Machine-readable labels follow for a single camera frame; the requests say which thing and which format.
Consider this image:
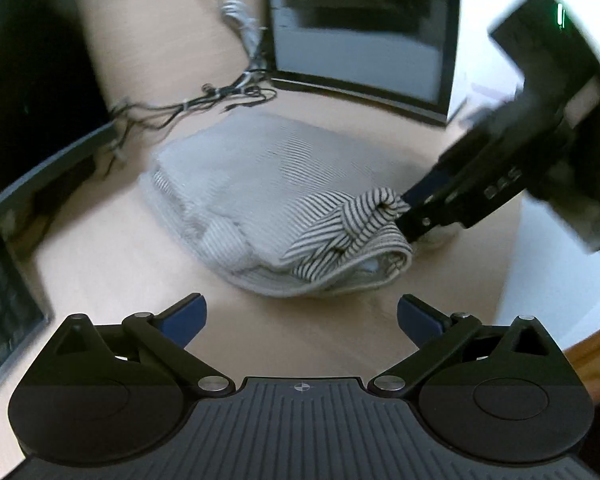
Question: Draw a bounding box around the grey striped garment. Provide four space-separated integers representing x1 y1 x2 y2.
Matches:
139 110 462 301

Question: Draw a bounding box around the black cable bundle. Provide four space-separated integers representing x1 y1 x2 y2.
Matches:
102 67 279 177

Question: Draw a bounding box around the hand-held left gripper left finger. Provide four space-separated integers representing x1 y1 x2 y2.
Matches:
54 293 237 397

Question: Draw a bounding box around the white cable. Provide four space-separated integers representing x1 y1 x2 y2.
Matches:
219 0 268 73

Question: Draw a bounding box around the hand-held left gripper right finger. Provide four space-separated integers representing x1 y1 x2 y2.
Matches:
368 295 562 396

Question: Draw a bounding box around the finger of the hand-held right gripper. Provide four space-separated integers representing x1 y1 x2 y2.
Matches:
401 166 455 209
396 199 465 244

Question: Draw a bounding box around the black curved monitor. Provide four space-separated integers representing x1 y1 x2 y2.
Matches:
0 0 118 233

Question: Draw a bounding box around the black keyboard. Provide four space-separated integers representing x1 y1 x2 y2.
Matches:
0 234 52 392

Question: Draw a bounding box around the black computer monitor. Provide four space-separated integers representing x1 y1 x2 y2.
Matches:
266 0 462 127

